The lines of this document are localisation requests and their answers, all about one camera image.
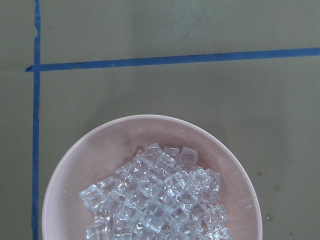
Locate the pink plastic bowl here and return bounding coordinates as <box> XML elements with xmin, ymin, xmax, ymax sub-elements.
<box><xmin>42</xmin><ymin>114</ymin><xmax>263</xmax><ymax>240</ymax></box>

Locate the pile of clear ice cubes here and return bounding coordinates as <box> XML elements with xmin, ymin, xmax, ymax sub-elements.
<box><xmin>79</xmin><ymin>143</ymin><xmax>232</xmax><ymax>240</ymax></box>

